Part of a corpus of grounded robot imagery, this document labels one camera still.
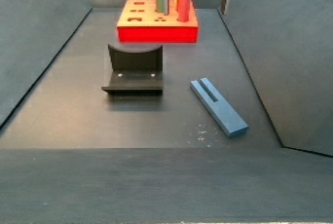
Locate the blue double-square block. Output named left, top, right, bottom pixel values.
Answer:
left=189, top=78, right=248, bottom=137

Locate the red peg board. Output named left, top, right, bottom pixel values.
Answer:
left=117, top=0, right=199, bottom=43

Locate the green cylinder peg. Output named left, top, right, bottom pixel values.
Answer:
left=156, top=0, right=164, bottom=13

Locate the red hexagonal peg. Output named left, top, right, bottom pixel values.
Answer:
left=177, top=0, right=189, bottom=22

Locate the black curved holder stand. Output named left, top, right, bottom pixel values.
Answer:
left=101, top=46, right=164, bottom=93

